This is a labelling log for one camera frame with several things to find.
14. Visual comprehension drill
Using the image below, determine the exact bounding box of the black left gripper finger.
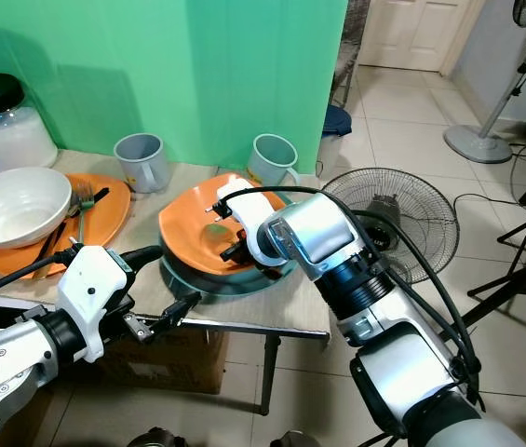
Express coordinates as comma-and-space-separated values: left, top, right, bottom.
158, 291, 204, 329
118, 245, 165, 272

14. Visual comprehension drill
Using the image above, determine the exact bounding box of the orange plate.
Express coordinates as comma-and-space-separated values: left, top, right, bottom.
158, 172, 287, 278
0, 172, 131, 280

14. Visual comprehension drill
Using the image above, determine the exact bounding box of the teal round plate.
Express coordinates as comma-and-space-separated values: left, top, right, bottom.
160, 247, 289, 297

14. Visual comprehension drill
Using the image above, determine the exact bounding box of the brown cardboard box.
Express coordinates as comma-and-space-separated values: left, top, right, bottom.
104, 331, 228, 395

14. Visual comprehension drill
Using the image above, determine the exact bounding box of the grey plastic mug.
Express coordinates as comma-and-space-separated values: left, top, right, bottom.
114, 133, 172, 195
247, 133, 301, 187

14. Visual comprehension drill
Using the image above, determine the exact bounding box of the metal table leg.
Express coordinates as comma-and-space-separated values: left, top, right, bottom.
258, 333, 279, 417

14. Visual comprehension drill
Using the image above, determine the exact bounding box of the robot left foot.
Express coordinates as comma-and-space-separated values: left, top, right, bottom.
128, 427, 180, 447

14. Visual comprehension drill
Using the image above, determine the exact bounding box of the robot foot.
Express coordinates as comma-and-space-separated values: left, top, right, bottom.
128, 427, 180, 447
267, 430, 310, 447

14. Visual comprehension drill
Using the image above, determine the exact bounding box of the white ceramic bowl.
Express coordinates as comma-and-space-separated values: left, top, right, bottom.
0, 167, 74, 251

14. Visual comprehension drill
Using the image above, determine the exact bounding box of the dark blue round object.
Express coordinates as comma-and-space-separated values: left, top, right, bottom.
318, 104, 353, 173

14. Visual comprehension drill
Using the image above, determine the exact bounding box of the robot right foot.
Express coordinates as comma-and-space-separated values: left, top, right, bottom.
267, 430, 310, 447

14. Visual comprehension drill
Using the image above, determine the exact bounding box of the clear jar with black lid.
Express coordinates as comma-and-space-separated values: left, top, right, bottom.
0, 73, 60, 171

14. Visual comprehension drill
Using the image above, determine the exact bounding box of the green backdrop screen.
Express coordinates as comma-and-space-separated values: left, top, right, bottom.
0, 0, 349, 175

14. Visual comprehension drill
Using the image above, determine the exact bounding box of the white panel door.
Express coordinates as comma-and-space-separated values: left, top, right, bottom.
356, 0, 485, 75

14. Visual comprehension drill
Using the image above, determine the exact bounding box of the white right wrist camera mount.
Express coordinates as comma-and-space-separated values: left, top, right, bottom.
211, 175, 287, 267

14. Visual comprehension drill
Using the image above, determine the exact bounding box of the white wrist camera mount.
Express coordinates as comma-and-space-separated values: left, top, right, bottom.
211, 175, 287, 267
58, 244, 139, 364

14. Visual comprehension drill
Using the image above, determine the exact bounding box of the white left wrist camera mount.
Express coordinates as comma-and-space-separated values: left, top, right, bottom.
58, 244, 139, 364

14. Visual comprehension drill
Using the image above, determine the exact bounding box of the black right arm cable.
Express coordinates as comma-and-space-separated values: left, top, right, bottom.
216, 183, 487, 411

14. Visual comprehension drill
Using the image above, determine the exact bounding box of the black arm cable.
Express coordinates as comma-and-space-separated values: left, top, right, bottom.
216, 183, 487, 411
0, 245, 115, 306

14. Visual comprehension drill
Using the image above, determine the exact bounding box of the green handled fork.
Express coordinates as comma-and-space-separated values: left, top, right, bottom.
72, 182, 97, 248

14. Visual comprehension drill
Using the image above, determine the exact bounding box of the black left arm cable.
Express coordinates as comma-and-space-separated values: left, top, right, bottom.
0, 245, 115, 306

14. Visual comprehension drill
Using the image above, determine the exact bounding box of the black wire cage fan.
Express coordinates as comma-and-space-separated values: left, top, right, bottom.
320, 166, 461, 285

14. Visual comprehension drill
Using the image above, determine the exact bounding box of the black floor power cord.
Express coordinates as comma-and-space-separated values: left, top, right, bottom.
453, 191, 526, 217

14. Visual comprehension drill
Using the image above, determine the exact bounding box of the grey pedestal fan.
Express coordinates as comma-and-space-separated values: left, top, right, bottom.
444, 0, 526, 166

